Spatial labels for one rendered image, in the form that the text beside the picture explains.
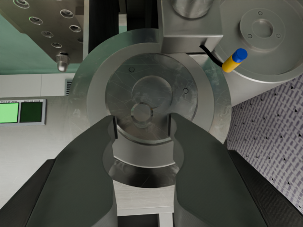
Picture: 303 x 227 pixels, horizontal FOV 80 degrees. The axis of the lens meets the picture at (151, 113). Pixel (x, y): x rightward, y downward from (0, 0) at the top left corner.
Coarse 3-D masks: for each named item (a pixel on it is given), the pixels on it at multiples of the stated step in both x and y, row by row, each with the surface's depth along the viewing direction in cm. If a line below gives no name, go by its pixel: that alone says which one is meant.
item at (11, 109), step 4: (0, 104) 48; (4, 104) 48; (8, 104) 48; (12, 104) 48; (16, 104) 48; (0, 108) 48; (4, 108) 48; (8, 108) 48; (12, 108) 48; (16, 108) 48; (0, 112) 48; (4, 112) 48; (8, 112) 48; (12, 112) 48; (16, 112) 48; (0, 116) 47; (4, 116) 47; (8, 116) 48; (12, 116) 48; (16, 116) 48; (0, 120) 47; (4, 120) 47; (8, 120) 47; (12, 120) 47; (16, 120) 47
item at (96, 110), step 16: (128, 48) 17; (144, 48) 17; (112, 64) 17; (192, 64) 17; (96, 80) 16; (208, 80) 17; (96, 96) 16; (208, 96) 16; (96, 112) 16; (208, 112) 16; (208, 128) 16; (128, 144) 15; (160, 144) 16; (128, 160) 15; (144, 160) 15; (160, 160) 15
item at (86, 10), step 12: (84, 0) 18; (96, 0) 22; (108, 0) 31; (84, 12) 18; (96, 12) 22; (108, 12) 30; (84, 24) 18; (96, 24) 21; (108, 24) 30; (84, 36) 18; (96, 36) 21; (108, 36) 29; (84, 48) 18
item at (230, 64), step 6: (204, 48) 16; (240, 48) 12; (210, 54) 15; (234, 54) 12; (240, 54) 12; (246, 54) 12; (216, 60) 15; (228, 60) 13; (234, 60) 13; (240, 60) 12; (222, 66) 14; (228, 66) 14; (234, 66) 13; (228, 72) 14
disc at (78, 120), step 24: (96, 48) 17; (120, 48) 17; (216, 72) 17; (72, 96) 16; (216, 96) 17; (72, 120) 16; (216, 120) 16; (144, 144) 16; (120, 168) 15; (144, 168) 15; (168, 168) 15
